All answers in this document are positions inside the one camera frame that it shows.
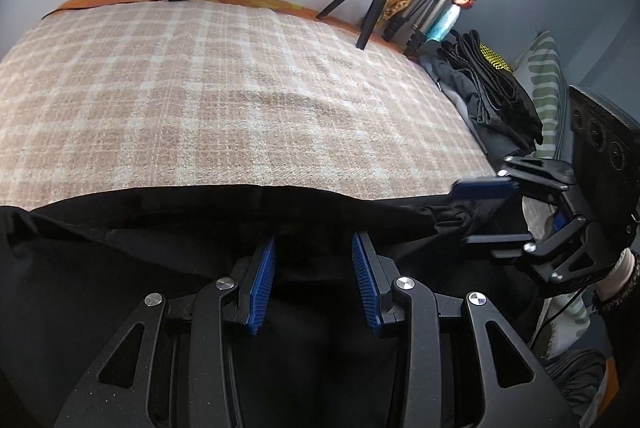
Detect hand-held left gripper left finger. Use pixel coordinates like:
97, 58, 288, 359
54, 232, 278, 428

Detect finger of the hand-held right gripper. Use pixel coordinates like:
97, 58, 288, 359
461, 214, 617, 295
449, 154, 582, 219

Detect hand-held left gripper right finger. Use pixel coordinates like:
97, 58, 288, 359
351, 232, 582, 428

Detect black pants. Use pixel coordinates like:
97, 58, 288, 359
0, 184, 548, 428

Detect person's right forearm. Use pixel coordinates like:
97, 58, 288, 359
591, 248, 640, 345

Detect black folded clothes pile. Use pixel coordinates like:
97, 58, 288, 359
436, 28, 545, 147

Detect green leaf patterned pillow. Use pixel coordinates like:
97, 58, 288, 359
510, 32, 599, 360

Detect dark grey garment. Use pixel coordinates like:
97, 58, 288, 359
419, 52, 508, 169

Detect grey ribbed cloth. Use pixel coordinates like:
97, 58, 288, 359
540, 347, 609, 410

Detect beige plaid blanket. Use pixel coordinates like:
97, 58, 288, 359
0, 0, 512, 215

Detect thin black cable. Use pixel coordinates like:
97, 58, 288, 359
529, 288, 587, 355

